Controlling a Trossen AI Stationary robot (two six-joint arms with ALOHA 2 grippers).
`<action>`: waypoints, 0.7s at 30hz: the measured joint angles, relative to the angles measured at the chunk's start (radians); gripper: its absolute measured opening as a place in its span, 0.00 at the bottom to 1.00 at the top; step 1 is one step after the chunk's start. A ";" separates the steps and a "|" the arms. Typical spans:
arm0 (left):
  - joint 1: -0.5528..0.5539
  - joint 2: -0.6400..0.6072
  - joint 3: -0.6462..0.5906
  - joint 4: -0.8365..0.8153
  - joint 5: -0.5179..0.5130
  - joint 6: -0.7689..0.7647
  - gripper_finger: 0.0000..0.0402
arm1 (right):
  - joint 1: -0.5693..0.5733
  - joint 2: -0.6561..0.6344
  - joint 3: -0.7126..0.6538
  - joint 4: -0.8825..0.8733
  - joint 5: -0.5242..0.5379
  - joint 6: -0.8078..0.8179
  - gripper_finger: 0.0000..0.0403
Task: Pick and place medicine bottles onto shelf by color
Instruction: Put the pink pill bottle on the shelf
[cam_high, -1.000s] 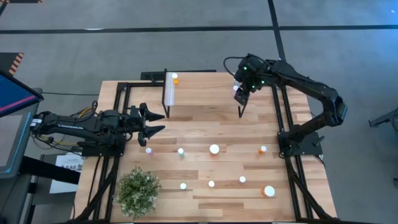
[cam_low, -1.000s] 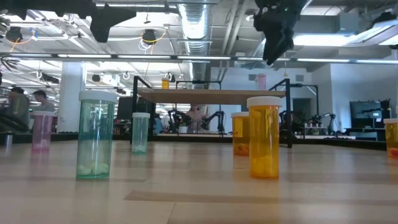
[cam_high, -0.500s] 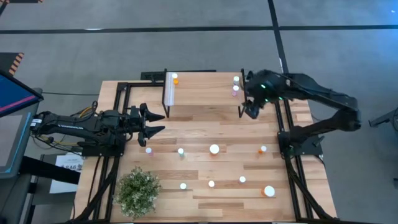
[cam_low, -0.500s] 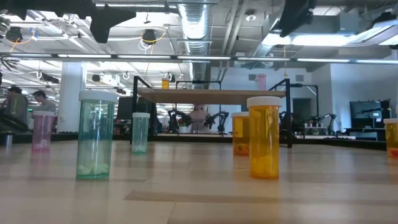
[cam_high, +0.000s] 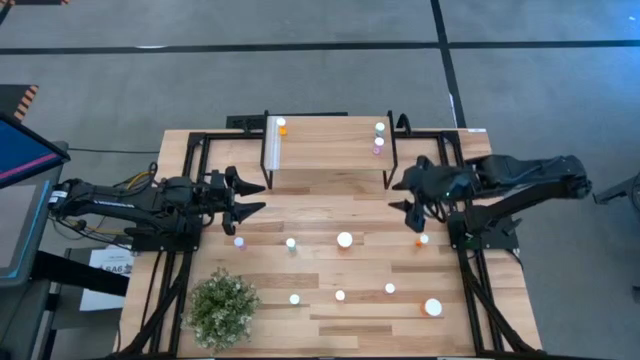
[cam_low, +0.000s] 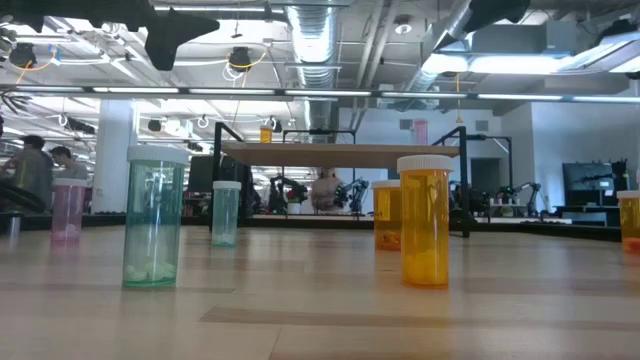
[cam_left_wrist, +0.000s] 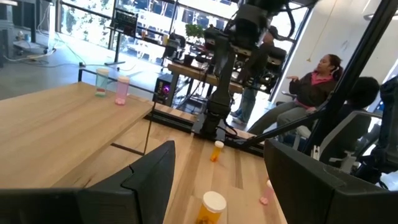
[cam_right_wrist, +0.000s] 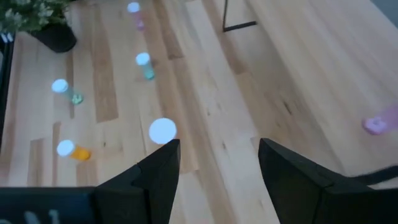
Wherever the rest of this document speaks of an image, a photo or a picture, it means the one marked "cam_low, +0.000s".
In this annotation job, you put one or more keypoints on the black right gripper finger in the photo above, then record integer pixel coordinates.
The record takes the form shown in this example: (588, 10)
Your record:
(495, 12)

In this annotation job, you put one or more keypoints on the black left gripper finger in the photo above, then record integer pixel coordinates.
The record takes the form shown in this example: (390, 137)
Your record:
(175, 32)

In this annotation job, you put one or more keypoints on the orange medicine bottle white cap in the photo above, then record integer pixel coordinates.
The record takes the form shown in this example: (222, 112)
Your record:
(425, 225)
(266, 136)
(630, 220)

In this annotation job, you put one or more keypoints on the green medicine bottle white cap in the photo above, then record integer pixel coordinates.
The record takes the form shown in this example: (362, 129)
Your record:
(226, 215)
(155, 225)

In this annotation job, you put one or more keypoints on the wide orange medicine bottle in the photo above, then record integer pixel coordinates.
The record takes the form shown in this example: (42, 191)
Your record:
(385, 220)

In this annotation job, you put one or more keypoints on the background black robot arm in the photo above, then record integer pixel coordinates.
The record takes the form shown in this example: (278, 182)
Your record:
(287, 190)
(520, 192)
(356, 192)

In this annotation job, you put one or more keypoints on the wooden shelf black metal legs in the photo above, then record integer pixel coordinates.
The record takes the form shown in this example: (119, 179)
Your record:
(340, 155)

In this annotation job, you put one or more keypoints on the black ceiling device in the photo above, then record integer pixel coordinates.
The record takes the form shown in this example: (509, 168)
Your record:
(240, 57)
(22, 55)

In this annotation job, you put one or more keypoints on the long ceiling light strip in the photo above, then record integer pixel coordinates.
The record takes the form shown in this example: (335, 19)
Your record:
(230, 91)

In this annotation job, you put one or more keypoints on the person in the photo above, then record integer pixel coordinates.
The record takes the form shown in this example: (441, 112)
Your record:
(326, 192)
(70, 167)
(30, 170)

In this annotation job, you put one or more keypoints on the black background monitor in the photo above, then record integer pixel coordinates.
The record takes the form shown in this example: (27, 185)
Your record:
(585, 182)

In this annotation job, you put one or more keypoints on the silver ventilation duct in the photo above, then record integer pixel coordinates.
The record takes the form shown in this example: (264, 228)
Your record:
(312, 40)
(445, 35)

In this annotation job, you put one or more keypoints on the black metal station frame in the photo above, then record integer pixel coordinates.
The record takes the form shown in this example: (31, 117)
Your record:
(510, 160)

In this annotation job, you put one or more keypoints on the black aluminium table frame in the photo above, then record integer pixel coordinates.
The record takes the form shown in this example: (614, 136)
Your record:
(105, 221)

